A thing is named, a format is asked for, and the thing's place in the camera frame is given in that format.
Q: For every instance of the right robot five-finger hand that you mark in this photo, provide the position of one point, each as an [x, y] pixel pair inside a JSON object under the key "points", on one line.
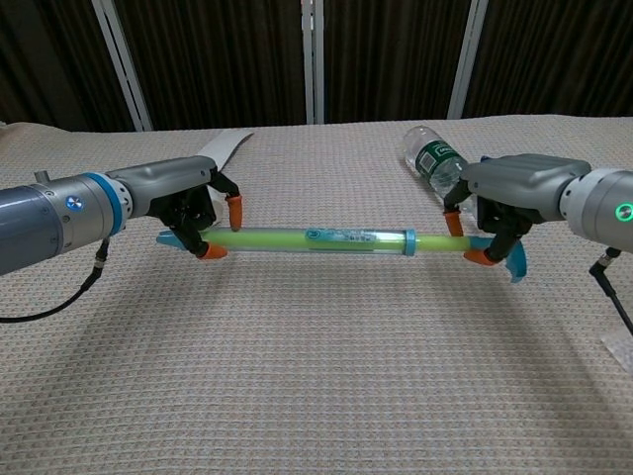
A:
{"points": [[524, 183]]}

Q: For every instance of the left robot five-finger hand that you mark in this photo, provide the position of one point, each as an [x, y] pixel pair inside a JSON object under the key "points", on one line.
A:
{"points": [[168, 183]]}

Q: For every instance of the blue green water squirter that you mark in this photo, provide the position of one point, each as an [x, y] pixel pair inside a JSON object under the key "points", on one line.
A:
{"points": [[346, 240]]}

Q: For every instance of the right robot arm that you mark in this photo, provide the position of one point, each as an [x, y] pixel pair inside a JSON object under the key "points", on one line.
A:
{"points": [[603, 208]]}

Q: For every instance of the white paper strip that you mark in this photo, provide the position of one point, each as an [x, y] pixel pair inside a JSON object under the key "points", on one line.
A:
{"points": [[225, 146]]}

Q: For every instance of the clear plastic water bottle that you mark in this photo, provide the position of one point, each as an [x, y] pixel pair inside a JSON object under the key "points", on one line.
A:
{"points": [[430, 158]]}

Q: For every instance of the black folding partition screen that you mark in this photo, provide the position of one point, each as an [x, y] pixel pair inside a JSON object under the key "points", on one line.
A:
{"points": [[222, 59]]}

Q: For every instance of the beige woven tablecloth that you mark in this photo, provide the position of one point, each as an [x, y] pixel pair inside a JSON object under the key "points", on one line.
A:
{"points": [[316, 371]]}

